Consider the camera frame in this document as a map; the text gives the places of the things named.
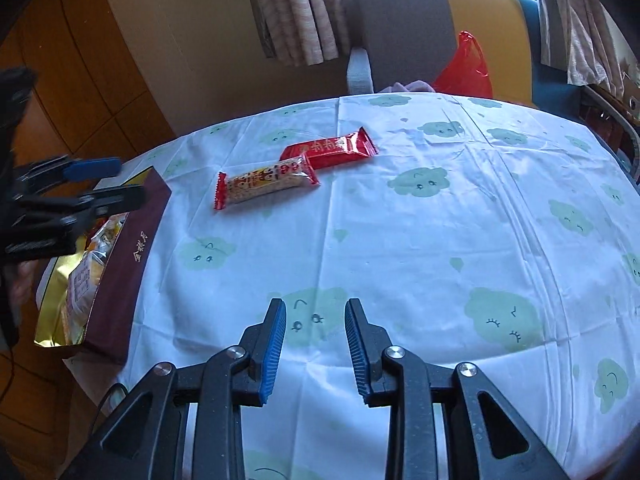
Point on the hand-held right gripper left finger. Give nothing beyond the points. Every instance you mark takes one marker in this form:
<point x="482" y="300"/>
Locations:
<point x="274" y="355"/>

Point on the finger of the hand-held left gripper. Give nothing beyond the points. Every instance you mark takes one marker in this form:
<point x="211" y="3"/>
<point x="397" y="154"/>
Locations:
<point x="120" y="197"/>
<point x="95" y="168"/>

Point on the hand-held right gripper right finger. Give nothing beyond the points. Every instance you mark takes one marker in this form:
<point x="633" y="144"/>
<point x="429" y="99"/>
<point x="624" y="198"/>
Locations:
<point x="356" y="355"/>

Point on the maroon tin box gold inside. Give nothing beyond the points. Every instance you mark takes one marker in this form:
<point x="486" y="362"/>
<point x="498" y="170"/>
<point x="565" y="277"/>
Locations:
<point x="130" y="270"/>

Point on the large clear packet red print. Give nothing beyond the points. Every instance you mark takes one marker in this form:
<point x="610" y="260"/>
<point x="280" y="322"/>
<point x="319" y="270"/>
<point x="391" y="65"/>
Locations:
<point x="82" y="285"/>

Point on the red-ended puffed rice bar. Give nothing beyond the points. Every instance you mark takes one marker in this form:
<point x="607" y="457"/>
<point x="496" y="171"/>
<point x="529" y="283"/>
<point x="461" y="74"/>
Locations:
<point x="265" y="180"/>

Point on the red snack packet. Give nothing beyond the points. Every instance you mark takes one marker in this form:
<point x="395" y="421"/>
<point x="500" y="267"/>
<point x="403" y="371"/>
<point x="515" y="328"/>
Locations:
<point x="330" y="149"/>

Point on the wooden wardrobe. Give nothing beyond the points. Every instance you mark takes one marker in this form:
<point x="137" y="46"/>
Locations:
<point x="75" y="60"/>

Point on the white tablecloth green cloud print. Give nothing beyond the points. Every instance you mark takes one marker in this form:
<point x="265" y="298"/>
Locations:
<point x="425" y="260"/>

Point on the beige patterned curtain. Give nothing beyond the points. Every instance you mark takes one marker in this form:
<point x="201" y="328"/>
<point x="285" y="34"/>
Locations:
<point x="295" y="10"/>
<point x="580" y="25"/>

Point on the pink cloth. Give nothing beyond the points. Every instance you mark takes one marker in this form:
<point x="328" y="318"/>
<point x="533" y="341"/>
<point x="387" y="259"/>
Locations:
<point x="400" y="87"/>

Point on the red plastic bag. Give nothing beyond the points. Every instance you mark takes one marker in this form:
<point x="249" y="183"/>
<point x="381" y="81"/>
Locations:
<point x="467" y="72"/>

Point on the grey yellow blue chair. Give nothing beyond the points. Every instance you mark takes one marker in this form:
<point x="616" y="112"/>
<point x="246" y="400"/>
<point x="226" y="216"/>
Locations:
<point x="400" y="25"/>

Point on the wooden side table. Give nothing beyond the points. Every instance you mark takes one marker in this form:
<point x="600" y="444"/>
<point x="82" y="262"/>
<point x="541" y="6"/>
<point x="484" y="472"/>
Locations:
<point x="625" y="95"/>

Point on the grey metal chair frame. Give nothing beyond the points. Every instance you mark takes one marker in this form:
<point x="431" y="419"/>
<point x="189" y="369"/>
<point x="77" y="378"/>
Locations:
<point x="634" y="150"/>

